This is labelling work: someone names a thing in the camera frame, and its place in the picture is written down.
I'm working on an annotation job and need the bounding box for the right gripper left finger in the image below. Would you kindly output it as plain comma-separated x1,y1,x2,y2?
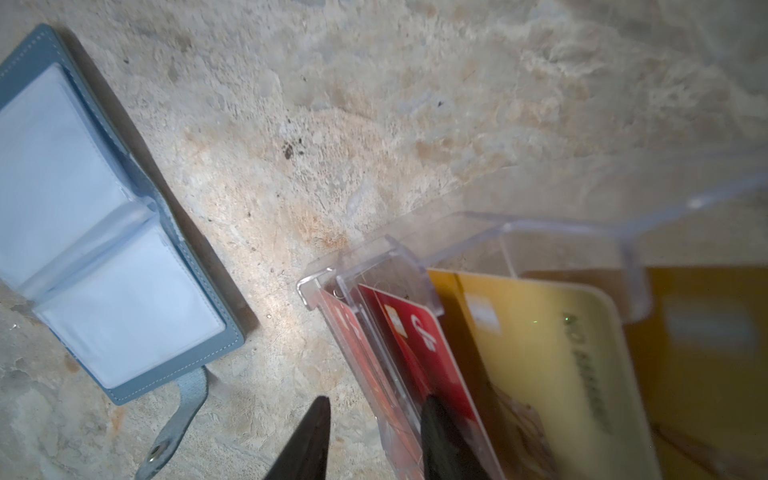
264,396,331,480

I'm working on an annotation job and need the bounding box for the gold cards left stack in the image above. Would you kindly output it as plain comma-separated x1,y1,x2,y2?
429,269,662,479

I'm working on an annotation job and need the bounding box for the clear acrylic card stand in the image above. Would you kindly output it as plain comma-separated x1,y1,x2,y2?
297,145,767,479

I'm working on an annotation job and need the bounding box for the gold cards stack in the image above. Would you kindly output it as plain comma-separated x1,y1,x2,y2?
523,266,767,479
429,269,662,479

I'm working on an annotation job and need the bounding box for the red cards stack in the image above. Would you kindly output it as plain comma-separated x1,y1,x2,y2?
313,284,504,479

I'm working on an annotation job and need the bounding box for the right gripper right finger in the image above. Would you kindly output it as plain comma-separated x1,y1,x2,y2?
421,395,490,480

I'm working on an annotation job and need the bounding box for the gold cards right stack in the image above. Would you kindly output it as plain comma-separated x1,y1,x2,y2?
523,266,767,479

